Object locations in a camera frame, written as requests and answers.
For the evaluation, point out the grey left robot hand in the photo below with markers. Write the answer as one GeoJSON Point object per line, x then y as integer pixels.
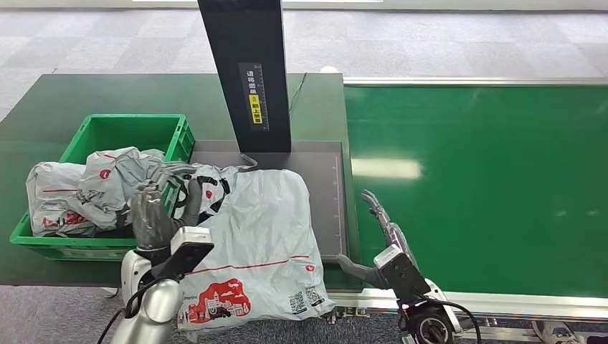
{"type": "Point", "coordinates": [152, 221]}

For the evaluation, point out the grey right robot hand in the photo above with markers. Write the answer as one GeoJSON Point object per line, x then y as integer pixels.
{"type": "Point", "coordinates": [392, 235]}

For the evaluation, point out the large grey courier package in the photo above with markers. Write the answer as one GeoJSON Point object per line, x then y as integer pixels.
{"type": "Point", "coordinates": [261, 228]}

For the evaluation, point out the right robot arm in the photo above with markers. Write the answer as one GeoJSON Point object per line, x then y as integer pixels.
{"type": "Point", "coordinates": [432, 323]}

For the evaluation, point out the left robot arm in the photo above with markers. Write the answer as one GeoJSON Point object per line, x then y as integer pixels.
{"type": "Point", "coordinates": [152, 308]}

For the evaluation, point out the black weighing platform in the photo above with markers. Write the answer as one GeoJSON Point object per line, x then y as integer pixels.
{"type": "Point", "coordinates": [323, 199]}

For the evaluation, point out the green plastic basket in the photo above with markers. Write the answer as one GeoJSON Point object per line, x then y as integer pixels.
{"type": "Point", "coordinates": [119, 130]}

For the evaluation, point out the grey courier bag red logo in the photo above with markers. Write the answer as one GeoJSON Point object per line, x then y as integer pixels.
{"type": "Point", "coordinates": [111, 178]}

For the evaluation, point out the crumpled grey courier bag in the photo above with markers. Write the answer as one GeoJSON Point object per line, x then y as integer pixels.
{"type": "Point", "coordinates": [52, 190]}

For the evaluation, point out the green conveyor belt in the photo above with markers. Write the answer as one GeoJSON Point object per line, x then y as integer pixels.
{"type": "Point", "coordinates": [499, 190]}

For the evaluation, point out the ruler label with yellow patch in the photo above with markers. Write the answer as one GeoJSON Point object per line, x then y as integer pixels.
{"type": "Point", "coordinates": [254, 97]}

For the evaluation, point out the small white round object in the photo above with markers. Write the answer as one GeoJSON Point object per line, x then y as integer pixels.
{"type": "Point", "coordinates": [329, 69]}

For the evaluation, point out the black scanner column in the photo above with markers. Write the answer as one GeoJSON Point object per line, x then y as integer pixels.
{"type": "Point", "coordinates": [247, 42]}

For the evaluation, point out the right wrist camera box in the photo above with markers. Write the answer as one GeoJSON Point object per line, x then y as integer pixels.
{"type": "Point", "coordinates": [404, 275]}

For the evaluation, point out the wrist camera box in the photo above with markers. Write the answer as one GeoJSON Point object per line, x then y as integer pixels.
{"type": "Point", "coordinates": [404, 275]}
{"type": "Point", "coordinates": [187, 251]}

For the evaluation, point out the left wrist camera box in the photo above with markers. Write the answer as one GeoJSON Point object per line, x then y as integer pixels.
{"type": "Point", "coordinates": [187, 251]}

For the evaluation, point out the aluminium conveyor frame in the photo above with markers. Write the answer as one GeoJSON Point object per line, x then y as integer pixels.
{"type": "Point", "coordinates": [522, 306]}

